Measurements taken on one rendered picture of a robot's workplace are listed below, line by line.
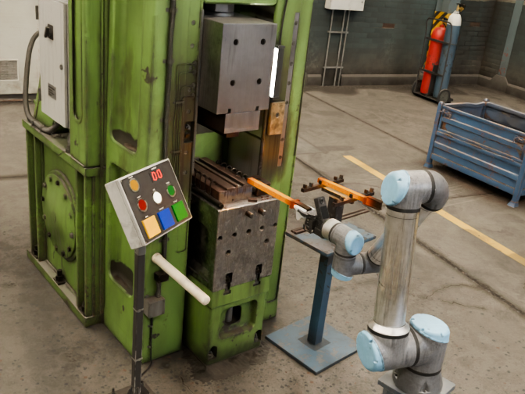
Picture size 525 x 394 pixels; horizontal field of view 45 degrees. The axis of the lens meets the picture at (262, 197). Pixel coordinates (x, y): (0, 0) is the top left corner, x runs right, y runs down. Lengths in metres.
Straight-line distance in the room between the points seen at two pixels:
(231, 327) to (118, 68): 1.47
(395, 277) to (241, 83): 1.18
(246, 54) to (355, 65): 7.77
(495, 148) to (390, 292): 4.38
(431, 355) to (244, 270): 1.18
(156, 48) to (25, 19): 5.25
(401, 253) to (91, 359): 1.90
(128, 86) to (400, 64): 8.39
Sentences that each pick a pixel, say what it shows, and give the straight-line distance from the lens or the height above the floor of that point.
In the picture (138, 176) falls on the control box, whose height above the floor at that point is 1.18.
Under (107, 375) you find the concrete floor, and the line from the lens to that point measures 3.42.
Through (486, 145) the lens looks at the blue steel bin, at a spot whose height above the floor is 0.46.
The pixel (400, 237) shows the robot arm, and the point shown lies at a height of 1.23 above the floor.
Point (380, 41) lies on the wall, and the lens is 10.81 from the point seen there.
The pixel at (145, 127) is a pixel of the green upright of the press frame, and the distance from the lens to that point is 2.90.
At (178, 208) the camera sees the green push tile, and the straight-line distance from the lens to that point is 2.72.
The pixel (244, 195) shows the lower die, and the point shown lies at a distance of 3.13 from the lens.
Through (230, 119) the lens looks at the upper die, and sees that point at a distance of 2.93.
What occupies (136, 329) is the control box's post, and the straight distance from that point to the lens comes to 3.00.
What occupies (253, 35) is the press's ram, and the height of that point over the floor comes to 1.71.
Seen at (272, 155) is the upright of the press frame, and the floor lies 1.06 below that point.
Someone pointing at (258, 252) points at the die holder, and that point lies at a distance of 3.27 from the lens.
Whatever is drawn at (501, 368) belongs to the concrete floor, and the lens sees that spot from 3.97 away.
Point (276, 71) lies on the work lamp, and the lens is 3.17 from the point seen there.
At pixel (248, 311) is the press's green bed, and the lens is 3.50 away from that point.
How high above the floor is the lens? 2.13
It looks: 22 degrees down
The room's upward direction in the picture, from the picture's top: 6 degrees clockwise
